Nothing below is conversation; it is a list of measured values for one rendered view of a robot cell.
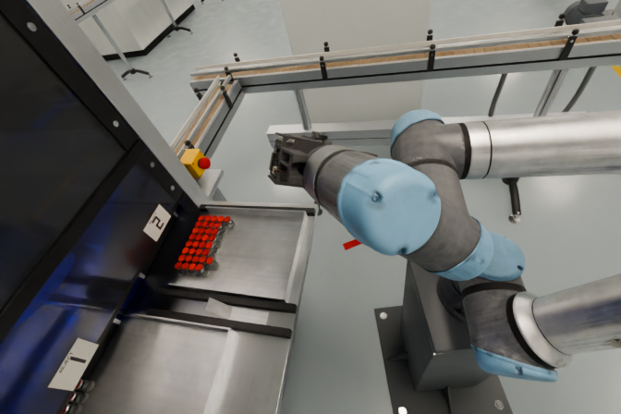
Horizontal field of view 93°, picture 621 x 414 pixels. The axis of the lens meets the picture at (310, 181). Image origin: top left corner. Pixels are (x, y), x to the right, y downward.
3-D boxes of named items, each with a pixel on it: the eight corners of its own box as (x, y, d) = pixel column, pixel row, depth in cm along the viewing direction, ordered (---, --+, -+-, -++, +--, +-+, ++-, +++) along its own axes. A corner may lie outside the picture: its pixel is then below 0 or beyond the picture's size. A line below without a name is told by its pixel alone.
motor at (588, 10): (578, 54, 122) (595, 19, 112) (555, 24, 140) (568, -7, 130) (614, 51, 119) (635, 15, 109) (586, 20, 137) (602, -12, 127)
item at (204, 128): (190, 202, 109) (167, 175, 97) (156, 201, 113) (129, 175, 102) (248, 95, 152) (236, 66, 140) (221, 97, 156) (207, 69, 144)
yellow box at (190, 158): (183, 178, 101) (171, 164, 96) (191, 163, 105) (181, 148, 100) (201, 178, 99) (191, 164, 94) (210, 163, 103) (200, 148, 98)
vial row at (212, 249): (201, 277, 83) (193, 270, 80) (225, 223, 95) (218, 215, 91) (208, 278, 83) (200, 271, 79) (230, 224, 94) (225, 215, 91)
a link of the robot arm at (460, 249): (481, 188, 36) (424, 144, 32) (511, 276, 29) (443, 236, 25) (427, 213, 42) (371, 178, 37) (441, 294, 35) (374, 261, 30)
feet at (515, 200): (507, 224, 167) (515, 210, 157) (489, 160, 198) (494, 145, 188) (523, 225, 165) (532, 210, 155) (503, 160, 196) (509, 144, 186)
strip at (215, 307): (214, 317, 75) (203, 310, 71) (219, 305, 77) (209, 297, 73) (265, 325, 72) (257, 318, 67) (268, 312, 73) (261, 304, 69)
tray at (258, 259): (174, 288, 83) (167, 284, 80) (210, 212, 99) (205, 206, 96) (287, 304, 74) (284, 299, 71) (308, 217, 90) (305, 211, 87)
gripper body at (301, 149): (274, 129, 45) (298, 137, 34) (325, 139, 49) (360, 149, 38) (266, 177, 47) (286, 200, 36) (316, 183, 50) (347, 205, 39)
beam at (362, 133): (272, 148, 184) (265, 133, 176) (274, 140, 189) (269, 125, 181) (579, 141, 142) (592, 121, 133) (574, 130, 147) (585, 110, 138)
